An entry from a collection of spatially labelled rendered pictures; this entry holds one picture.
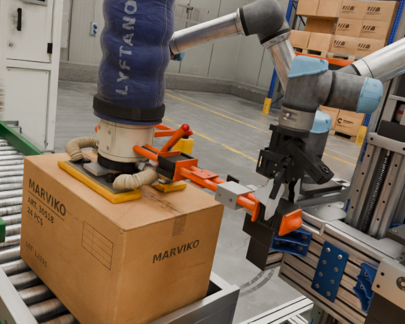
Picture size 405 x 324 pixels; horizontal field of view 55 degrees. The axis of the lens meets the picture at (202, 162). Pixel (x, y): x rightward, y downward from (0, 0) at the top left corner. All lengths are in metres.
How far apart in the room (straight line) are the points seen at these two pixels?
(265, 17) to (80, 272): 0.99
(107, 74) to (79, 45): 9.14
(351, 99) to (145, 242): 0.63
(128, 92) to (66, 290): 0.66
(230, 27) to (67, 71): 8.89
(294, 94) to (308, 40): 8.95
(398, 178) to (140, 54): 0.85
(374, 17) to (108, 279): 8.28
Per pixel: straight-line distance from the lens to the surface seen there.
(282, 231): 0.88
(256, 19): 1.37
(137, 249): 1.08
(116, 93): 1.17
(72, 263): 1.30
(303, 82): 0.84
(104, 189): 1.18
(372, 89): 0.88
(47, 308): 1.42
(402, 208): 1.41
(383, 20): 8.84
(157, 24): 1.16
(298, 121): 0.85
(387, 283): 1.11
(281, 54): 1.48
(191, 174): 1.05
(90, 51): 10.45
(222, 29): 1.39
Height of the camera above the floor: 1.43
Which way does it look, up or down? 17 degrees down
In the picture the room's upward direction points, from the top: 10 degrees clockwise
